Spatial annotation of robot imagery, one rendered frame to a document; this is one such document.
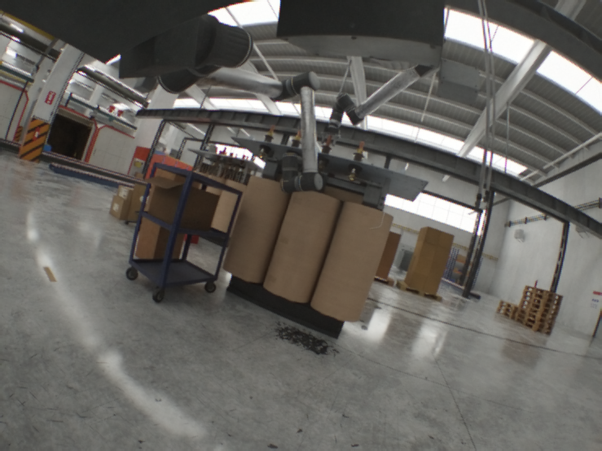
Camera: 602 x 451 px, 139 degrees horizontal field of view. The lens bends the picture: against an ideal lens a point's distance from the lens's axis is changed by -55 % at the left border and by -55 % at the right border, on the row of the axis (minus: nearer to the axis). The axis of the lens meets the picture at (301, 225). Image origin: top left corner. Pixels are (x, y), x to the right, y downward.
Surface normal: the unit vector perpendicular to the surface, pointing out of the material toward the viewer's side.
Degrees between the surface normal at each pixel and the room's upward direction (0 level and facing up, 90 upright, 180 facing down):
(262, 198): 90
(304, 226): 90
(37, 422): 0
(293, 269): 90
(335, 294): 90
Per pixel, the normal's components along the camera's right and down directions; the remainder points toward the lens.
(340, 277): -0.29, -0.09
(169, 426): 0.31, -0.95
